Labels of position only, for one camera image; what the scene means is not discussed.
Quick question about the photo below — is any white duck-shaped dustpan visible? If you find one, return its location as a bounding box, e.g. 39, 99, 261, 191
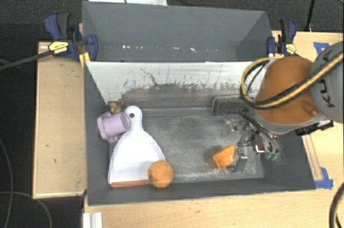
107, 105, 167, 188

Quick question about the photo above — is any black cylinder on white bracket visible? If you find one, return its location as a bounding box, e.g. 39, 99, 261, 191
295, 119, 334, 137

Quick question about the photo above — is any pale wood board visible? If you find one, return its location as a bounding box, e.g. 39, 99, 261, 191
32, 41, 88, 200

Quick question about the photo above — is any small brown and yellow object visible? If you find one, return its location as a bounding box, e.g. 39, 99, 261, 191
108, 100, 125, 115

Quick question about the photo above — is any lilac plastic cup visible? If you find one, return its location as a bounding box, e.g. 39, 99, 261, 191
97, 111, 131, 144

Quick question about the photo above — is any orange wedge-shaped block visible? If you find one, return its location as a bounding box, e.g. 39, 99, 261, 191
212, 144, 237, 169

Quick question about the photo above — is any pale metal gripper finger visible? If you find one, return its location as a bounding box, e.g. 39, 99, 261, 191
227, 148, 249, 173
223, 118, 244, 138

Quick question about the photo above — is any orange ball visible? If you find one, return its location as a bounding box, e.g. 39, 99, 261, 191
147, 160, 175, 189

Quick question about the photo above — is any grey metal bin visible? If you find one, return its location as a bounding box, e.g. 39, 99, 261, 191
81, 1, 317, 206

